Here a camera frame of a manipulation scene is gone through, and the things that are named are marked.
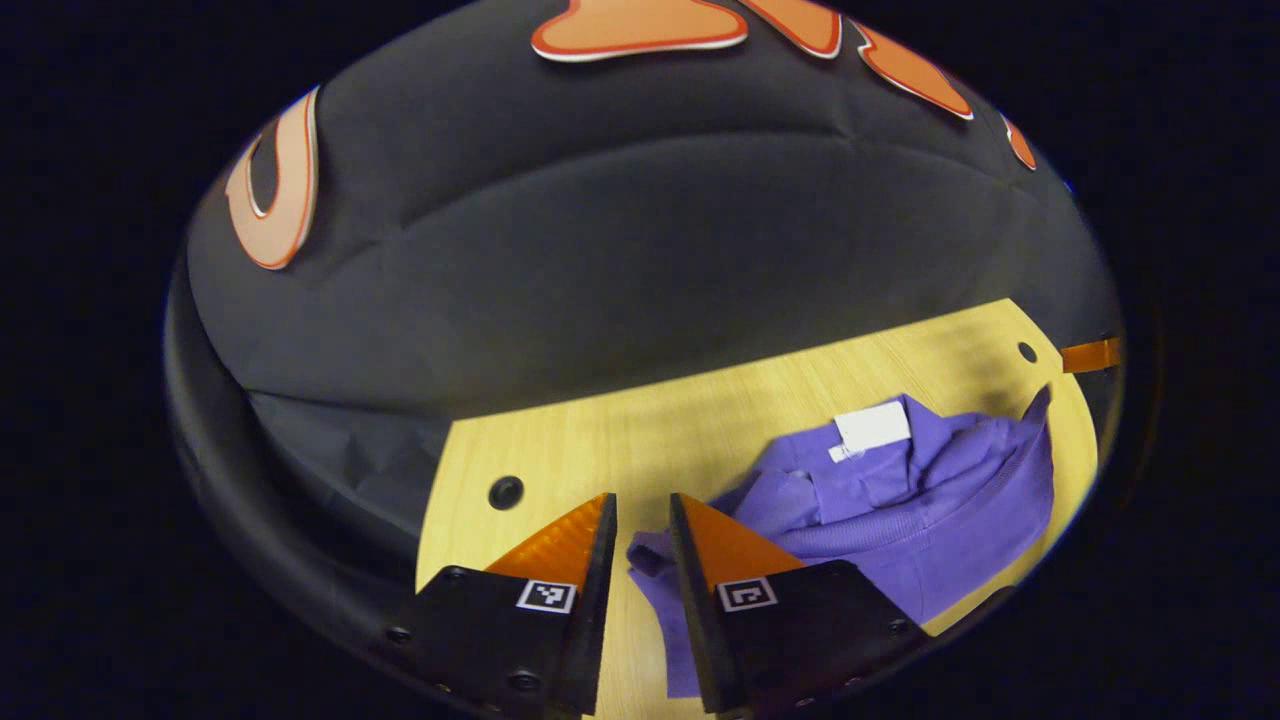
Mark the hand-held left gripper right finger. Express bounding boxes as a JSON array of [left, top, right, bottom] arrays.
[[669, 492, 927, 715]]

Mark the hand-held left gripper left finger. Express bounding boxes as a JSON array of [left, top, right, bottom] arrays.
[[384, 492, 619, 718]]

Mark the purple knit garment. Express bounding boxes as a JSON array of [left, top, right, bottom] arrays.
[[627, 384, 1057, 700]]

